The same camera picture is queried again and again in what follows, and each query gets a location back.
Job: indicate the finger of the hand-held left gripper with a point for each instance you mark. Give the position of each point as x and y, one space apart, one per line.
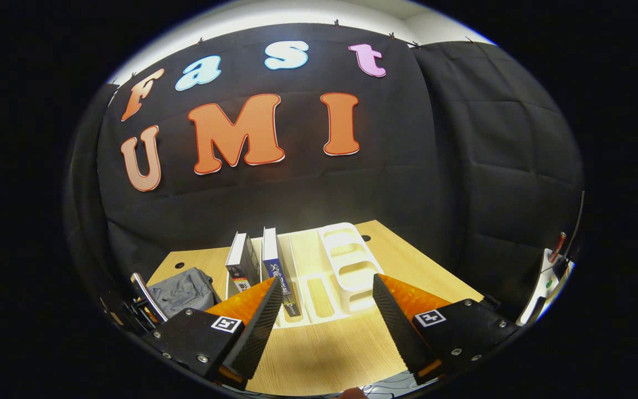
148 296

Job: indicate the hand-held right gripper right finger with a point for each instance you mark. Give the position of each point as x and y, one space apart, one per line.
399 327

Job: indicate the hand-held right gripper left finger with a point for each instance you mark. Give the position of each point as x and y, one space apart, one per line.
255 332

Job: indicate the grey schoolbag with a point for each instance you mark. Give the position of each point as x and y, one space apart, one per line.
183 291

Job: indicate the white portrait cover book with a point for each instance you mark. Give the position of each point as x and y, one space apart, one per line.
241 260

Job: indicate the blue cover book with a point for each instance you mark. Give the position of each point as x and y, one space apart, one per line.
272 260

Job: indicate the white bookshelf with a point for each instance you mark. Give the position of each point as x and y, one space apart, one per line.
346 260

